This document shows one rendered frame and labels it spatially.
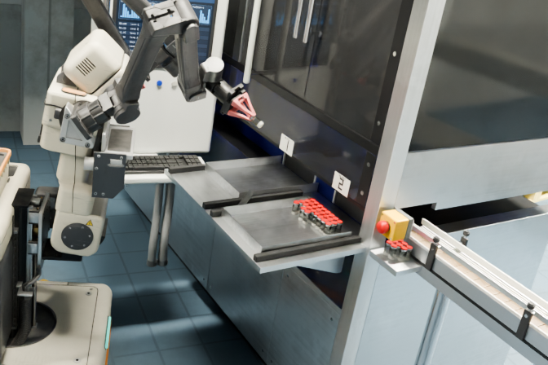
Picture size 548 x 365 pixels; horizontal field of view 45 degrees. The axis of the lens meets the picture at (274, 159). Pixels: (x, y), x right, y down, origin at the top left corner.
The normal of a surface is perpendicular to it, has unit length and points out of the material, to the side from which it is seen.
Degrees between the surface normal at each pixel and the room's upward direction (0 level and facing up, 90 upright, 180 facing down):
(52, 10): 90
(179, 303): 0
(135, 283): 0
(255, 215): 0
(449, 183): 90
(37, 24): 90
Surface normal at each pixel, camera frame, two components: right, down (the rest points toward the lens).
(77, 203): 0.15, 0.40
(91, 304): 0.15, -0.91
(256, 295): -0.84, 0.08
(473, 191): 0.52, 0.40
